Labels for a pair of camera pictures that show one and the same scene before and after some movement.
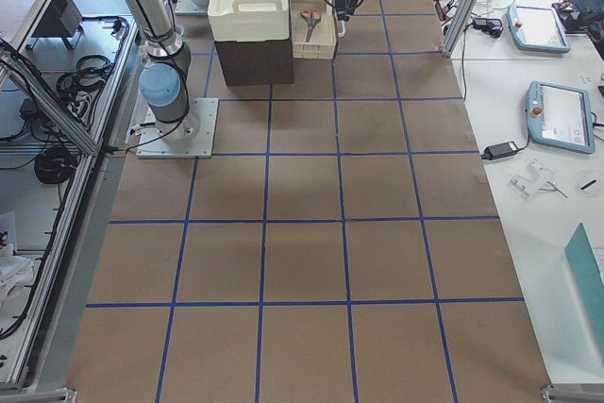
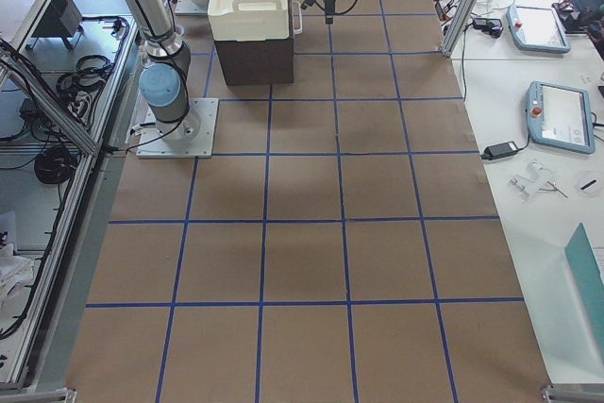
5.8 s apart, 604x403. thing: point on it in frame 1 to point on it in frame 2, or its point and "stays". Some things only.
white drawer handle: [343, 34] to [297, 17]
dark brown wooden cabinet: [260, 62] stays
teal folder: [591, 280] stays
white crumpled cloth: [15, 271] stays
